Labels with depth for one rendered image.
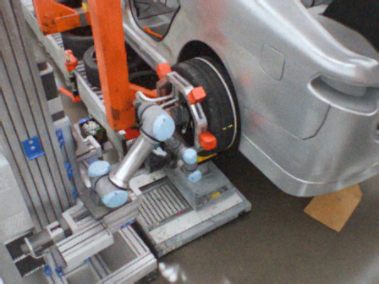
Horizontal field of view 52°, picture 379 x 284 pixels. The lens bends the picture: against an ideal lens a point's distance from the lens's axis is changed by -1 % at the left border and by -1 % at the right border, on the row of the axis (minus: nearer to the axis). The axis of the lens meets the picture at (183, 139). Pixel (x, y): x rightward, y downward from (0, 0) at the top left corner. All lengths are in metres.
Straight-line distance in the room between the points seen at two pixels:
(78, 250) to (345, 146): 1.41
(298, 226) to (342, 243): 0.33
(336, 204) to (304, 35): 1.83
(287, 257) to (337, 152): 1.17
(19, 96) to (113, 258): 1.32
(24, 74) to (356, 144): 1.53
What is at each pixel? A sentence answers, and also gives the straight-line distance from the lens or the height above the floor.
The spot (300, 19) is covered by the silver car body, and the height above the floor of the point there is 1.69.
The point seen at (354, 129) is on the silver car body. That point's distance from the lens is 1.95.
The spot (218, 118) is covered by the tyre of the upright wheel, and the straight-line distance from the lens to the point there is 2.39.
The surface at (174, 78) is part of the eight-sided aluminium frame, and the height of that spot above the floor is 1.12.
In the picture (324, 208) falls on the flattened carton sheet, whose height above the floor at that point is 0.01.
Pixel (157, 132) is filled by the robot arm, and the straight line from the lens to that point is 1.78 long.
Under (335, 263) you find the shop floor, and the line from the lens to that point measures 3.06.
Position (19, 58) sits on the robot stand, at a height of 1.67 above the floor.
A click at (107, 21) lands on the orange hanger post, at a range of 2.59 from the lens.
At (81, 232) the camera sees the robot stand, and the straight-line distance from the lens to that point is 2.17.
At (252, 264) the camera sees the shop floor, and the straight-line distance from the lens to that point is 2.90.
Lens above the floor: 2.44
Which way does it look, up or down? 41 degrees down
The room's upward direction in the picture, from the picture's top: straight up
